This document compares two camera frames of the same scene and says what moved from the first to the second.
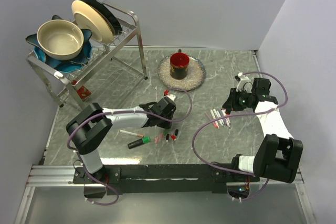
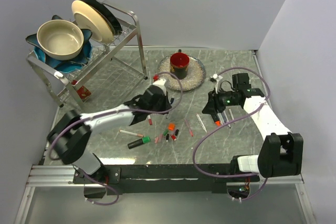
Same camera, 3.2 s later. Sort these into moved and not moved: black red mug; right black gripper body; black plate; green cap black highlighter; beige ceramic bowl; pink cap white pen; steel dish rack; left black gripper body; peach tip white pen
Moved: right black gripper body; pink cap white pen; left black gripper body
Not moved: beige ceramic bowl; black red mug; green cap black highlighter; steel dish rack; peach tip white pen; black plate
